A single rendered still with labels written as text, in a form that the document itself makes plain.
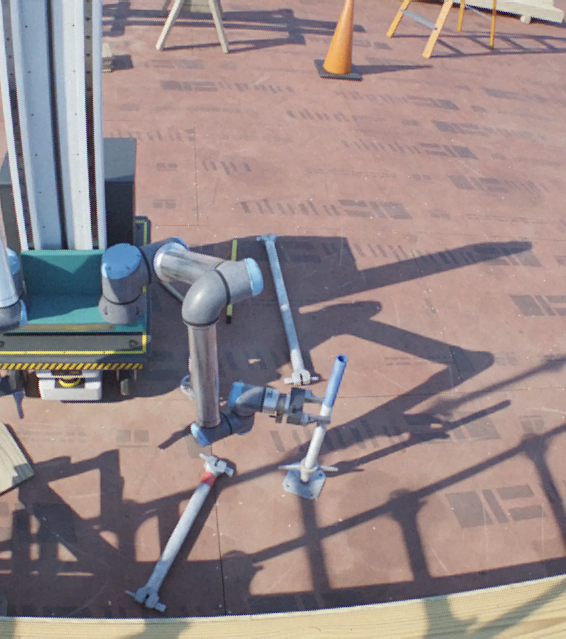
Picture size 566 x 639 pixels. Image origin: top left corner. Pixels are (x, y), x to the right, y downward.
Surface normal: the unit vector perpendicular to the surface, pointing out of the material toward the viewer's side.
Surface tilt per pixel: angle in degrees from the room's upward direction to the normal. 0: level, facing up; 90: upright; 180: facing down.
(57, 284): 90
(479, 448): 0
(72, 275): 90
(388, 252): 0
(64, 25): 90
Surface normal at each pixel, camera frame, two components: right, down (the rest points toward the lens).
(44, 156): 0.14, 0.70
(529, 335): 0.13, -0.71
